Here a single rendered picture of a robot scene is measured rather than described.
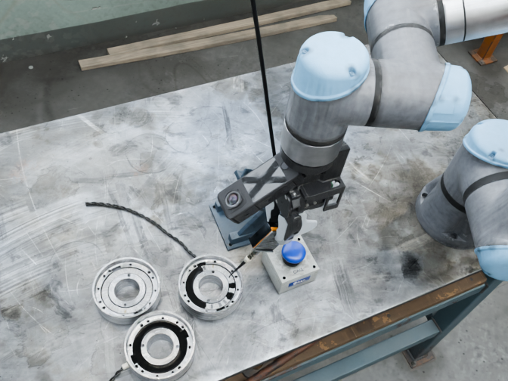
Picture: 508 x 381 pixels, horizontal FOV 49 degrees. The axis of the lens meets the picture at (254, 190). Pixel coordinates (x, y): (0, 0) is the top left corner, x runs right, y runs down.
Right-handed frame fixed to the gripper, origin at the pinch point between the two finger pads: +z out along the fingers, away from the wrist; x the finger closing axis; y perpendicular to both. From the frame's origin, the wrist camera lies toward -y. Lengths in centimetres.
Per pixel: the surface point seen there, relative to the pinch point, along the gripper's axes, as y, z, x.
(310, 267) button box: 6.2, 8.7, -3.7
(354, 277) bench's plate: 14.5, 13.2, -6.3
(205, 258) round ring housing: -9.5, 9.9, 4.1
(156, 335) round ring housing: -20.7, 10.6, -5.6
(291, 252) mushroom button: 3.2, 5.7, -1.5
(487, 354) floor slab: 80, 93, -16
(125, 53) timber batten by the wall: 6, 90, 148
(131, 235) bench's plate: -19.6, 13.1, 14.2
